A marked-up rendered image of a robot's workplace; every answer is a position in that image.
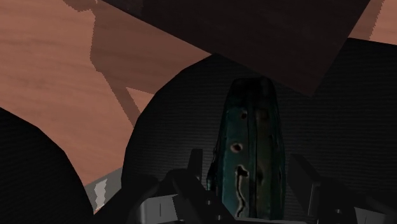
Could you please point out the teal oblong object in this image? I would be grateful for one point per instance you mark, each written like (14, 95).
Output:
(248, 155)

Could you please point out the dark robot stand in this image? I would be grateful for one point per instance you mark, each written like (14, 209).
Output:
(248, 34)

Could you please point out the black fabric sofa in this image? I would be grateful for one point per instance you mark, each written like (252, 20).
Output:
(341, 130)

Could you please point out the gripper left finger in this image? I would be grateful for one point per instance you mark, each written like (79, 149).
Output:
(192, 192)

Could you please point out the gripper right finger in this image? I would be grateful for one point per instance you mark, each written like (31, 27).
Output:
(322, 198)

